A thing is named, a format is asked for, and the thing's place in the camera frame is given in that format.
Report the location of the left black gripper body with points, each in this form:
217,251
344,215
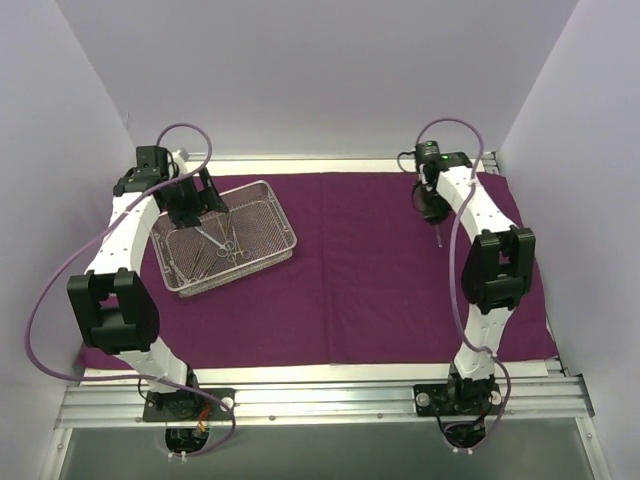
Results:
191,209

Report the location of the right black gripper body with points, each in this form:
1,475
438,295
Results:
434,213

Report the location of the silver surgical tweezers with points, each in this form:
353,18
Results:
438,236

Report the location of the metal mesh instrument tray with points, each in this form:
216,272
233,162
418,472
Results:
253,235

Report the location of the purple cloth wrap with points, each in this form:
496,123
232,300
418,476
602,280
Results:
366,284

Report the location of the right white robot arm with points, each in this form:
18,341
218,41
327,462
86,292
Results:
498,271

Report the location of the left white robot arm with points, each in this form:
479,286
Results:
114,310

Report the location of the silver surgical scissors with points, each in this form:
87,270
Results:
223,250

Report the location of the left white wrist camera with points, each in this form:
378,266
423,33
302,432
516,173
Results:
181,153

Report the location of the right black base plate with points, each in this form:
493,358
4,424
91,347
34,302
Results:
457,397

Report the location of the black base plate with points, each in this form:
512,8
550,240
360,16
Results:
457,397
179,406

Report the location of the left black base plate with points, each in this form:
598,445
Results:
179,406

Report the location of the aluminium front rail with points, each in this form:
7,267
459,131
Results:
120,406

